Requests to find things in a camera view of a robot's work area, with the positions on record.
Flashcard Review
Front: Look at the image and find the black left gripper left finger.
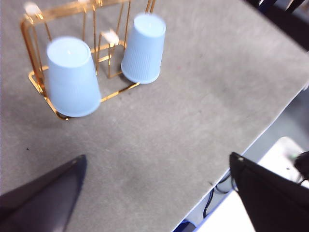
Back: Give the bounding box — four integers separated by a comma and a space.
0, 154, 87, 232

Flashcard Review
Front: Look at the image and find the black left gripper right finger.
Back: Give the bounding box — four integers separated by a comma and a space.
229, 152, 309, 232

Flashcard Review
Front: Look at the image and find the blue ribbed plastic cup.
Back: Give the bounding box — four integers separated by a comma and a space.
46, 36, 102, 118
121, 13, 167, 85

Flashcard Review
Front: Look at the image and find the white device box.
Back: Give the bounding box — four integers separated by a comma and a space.
258, 136, 309, 189

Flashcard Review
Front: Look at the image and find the white panel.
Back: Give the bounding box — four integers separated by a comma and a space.
197, 190, 256, 232

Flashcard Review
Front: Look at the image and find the black floor cable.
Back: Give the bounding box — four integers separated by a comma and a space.
203, 169, 239, 218

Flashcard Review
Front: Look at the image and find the gold wire cup rack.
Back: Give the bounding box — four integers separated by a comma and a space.
19, 0, 156, 121

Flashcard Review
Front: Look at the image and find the black furniture frame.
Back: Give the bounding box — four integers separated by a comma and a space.
245, 0, 309, 52

